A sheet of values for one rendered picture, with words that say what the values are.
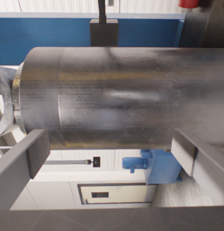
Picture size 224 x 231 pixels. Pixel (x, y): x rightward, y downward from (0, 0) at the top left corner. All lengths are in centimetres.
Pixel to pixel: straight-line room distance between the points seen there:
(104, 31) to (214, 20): 31
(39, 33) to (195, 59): 58
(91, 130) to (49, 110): 7
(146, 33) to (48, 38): 38
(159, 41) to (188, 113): 49
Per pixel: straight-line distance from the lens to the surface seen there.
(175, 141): 17
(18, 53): 80
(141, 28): 71
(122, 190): 495
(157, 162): 276
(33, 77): 29
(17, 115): 32
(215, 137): 34
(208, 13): 54
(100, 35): 61
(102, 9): 50
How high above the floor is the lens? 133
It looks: 2 degrees down
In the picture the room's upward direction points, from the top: 90 degrees counter-clockwise
